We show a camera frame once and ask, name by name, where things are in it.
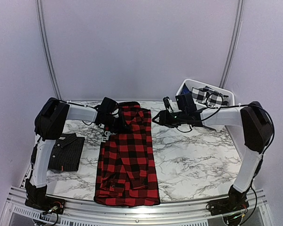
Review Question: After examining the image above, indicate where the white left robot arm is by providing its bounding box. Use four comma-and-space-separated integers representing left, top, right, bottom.
25, 97, 130, 210

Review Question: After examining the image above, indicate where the white plastic bin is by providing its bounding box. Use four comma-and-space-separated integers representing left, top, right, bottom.
175, 79, 236, 132

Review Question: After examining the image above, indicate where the blue folded garment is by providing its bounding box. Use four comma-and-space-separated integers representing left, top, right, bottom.
180, 84, 191, 96

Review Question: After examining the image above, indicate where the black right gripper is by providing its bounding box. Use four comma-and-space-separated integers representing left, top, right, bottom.
152, 110, 187, 128

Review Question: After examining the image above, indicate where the black pinstripe folded shirt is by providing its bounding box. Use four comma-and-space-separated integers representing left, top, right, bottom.
48, 133, 85, 172

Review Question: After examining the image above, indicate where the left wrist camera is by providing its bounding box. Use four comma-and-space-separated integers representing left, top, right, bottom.
98, 97, 118, 114

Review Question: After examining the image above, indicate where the left wall corner profile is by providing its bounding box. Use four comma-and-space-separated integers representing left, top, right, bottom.
35, 0, 62, 100

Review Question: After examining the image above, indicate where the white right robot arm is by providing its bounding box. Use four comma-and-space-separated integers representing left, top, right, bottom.
152, 101, 275, 211

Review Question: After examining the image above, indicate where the right wall corner profile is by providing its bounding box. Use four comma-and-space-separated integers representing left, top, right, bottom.
219, 0, 245, 89

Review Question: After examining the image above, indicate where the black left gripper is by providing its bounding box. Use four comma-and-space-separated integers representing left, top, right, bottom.
104, 113, 130, 133

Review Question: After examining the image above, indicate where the aluminium front frame rail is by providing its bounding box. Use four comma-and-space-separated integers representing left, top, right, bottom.
0, 186, 274, 226

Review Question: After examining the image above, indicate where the black white plaid shirt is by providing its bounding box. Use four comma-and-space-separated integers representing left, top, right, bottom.
191, 86, 229, 107

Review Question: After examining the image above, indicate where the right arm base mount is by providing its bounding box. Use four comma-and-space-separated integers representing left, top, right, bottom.
206, 198, 250, 226

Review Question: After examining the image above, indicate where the red black plaid shirt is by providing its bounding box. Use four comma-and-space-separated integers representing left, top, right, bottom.
93, 101, 160, 207

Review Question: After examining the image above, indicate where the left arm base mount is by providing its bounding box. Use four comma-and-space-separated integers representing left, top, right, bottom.
25, 196, 66, 226

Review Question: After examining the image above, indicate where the wall corner profile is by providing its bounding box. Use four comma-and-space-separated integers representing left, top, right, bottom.
35, 0, 62, 100
219, 0, 245, 89

